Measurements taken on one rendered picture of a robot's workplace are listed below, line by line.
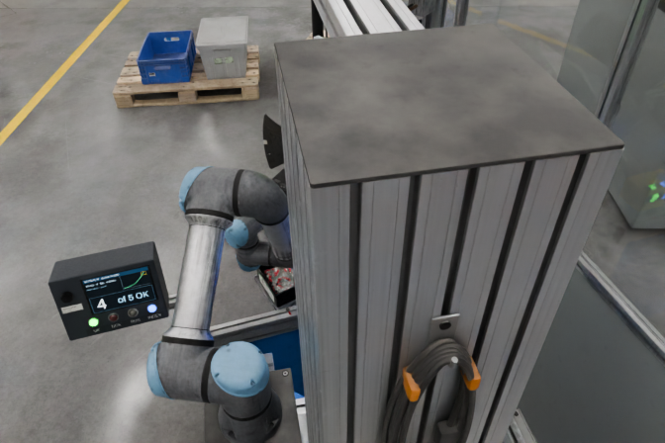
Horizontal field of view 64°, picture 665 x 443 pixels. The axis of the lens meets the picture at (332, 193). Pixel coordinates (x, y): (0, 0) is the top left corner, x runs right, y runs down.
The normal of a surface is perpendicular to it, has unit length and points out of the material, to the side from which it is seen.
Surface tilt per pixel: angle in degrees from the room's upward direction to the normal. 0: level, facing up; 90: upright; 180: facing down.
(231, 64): 95
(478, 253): 90
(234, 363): 8
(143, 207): 0
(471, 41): 0
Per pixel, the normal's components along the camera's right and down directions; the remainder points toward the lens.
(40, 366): -0.01, -0.77
